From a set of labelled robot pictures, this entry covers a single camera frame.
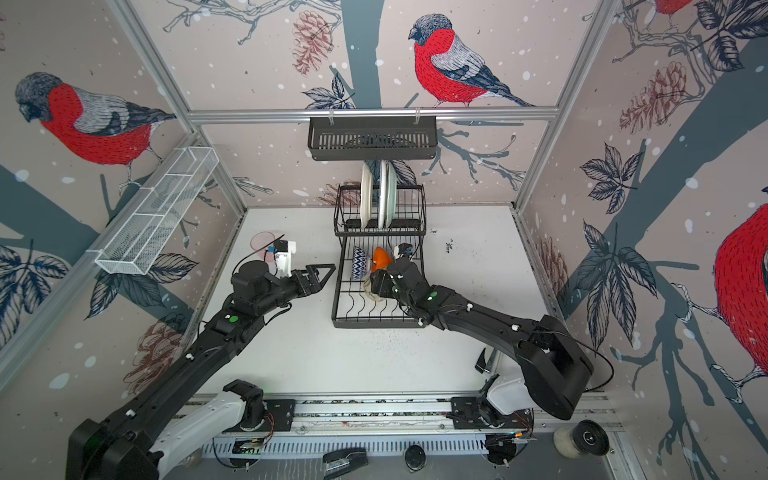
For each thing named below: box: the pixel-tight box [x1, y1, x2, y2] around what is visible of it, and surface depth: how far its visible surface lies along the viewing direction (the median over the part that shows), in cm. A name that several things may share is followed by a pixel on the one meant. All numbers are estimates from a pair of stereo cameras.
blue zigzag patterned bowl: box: [352, 246, 367, 281], surface depth 94 cm
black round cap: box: [404, 444, 426, 472], surface depth 61 cm
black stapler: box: [323, 448, 369, 480], surface depth 67 cm
